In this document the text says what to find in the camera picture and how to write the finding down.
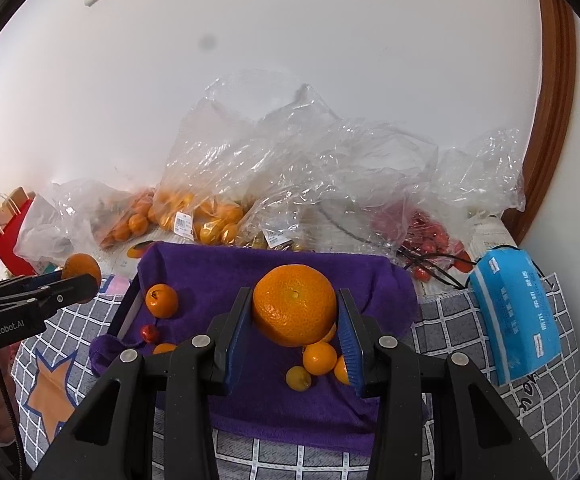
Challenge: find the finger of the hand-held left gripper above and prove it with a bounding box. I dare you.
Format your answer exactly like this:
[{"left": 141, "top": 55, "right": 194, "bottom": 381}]
[
  {"left": 0, "top": 269, "right": 67, "bottom": 304},
  {"left": 0, "top": 273, "right": 102, "bottom": 322}
]

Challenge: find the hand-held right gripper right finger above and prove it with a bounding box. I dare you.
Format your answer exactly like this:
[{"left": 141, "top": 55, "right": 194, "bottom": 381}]
[{"left": 337, "top": 287, "right": 556, "bottom": 480}]

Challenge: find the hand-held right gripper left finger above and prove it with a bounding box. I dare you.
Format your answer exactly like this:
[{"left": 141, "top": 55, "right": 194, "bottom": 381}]
[{"left": 30, "top": 286, "right": 255, "bottom": 480}]

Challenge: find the black tray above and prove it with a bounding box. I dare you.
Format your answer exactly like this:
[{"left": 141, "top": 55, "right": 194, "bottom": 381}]
[{"left": 102, "top": 275, "right": 143, "bottom": 346}]

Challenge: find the clear bag of red fruits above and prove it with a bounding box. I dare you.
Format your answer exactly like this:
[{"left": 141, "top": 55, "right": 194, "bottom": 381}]
[{"left": 370, "top": 127, "right": 527, "bottom": 281}]

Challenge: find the clear bag of yellow fruits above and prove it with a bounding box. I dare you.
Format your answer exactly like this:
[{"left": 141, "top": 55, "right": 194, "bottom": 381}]
[{"left": 240, "top": 85, "right": 441, "bottom": 253}]

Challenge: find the red paper bag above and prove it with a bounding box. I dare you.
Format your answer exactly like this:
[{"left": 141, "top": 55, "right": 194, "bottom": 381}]
[{"left": 0, "top": 197, "right": 36, "bottom": 276}]

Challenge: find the white plastic bag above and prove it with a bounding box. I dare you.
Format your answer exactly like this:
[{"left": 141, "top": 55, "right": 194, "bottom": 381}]
[{"left": 14, "top": 194, "right": 78, "bottom": 266}]

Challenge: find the brown paper bag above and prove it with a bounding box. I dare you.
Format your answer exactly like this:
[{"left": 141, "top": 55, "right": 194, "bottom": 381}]
[{"left": 0, "top": 187, "right": 36, "bottom": 226}]

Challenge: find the purple towel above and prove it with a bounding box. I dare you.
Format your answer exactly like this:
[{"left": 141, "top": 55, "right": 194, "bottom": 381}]
[{"left": 89, "top": 241, "right": 423, "bottom": 458}]

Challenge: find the clear bag of large oranges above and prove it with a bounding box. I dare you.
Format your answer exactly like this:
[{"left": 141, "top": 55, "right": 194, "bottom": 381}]
[{"left": 52, "top": 180, "right": 158, "bottom": 252}]

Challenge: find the grey checkered star tablecloth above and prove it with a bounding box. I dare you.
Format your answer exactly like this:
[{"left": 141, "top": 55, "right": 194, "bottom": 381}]
[{"left": 12, "top": 270, "right": 580, "bottom": 480}]

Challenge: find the clear bag of small oranges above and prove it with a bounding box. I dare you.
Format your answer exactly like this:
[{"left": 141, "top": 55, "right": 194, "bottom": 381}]
[{"left": 152, "top": 80, "right": 256, "bottom": 247}]

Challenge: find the blue tissue pack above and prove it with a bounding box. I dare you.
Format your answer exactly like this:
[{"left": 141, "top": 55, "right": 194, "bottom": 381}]
[{"left": 466, "top": 247, "right": 562, "bottom": 387}]

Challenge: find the brown wooden door frame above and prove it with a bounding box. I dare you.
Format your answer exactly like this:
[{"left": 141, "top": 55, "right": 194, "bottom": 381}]
[{"left": 500, "top": 0, "right": 578, "bottom": 246}]

